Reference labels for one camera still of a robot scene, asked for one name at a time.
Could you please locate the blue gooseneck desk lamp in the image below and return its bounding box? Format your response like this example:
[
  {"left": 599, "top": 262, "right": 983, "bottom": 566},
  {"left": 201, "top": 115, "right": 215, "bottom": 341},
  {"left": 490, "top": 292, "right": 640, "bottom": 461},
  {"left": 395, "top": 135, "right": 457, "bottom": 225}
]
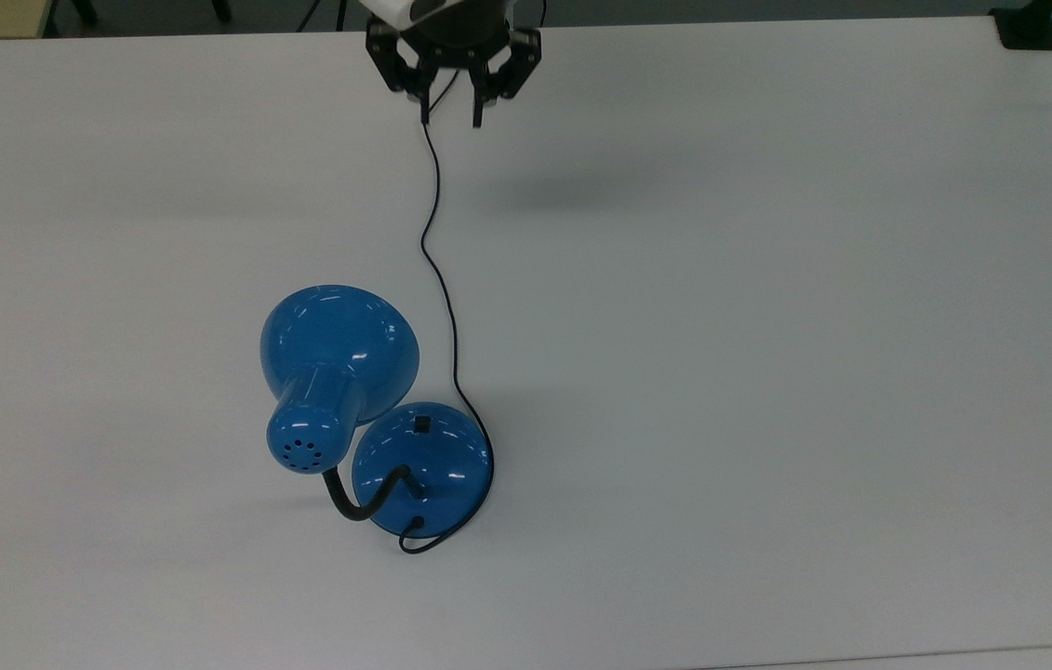
[{"left": 260, "top": 284, "right": 495, "bottom": 539}]

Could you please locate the thin black background cable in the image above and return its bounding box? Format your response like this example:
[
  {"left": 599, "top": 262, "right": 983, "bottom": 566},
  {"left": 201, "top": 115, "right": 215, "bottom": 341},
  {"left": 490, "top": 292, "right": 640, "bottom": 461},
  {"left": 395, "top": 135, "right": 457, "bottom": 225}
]
[{"left": 297, "top": 0, "right": 348, "bottom": 34}]

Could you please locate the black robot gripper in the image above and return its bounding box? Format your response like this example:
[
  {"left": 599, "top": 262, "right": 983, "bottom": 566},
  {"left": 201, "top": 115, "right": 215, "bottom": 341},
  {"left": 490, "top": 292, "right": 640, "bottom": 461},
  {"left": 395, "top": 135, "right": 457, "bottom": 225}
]
[{"left": 365, "top": 7, "right": 544, "bottom": 130}]

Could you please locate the black table corner clamp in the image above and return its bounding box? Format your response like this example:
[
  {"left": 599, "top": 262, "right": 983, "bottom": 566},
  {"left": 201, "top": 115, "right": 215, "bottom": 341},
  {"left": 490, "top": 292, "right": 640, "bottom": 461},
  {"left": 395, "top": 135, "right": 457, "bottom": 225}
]
[{"left": 990, "top": 0, "right": 1052, "bottom": 51}]

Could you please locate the black lamp power cable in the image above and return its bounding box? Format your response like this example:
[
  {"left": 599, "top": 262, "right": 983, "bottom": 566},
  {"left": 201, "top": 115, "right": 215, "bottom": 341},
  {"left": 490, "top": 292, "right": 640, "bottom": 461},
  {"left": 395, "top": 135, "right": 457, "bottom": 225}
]
[{"left": 398, "top": 71, "right": 497, "bottom": 556}]

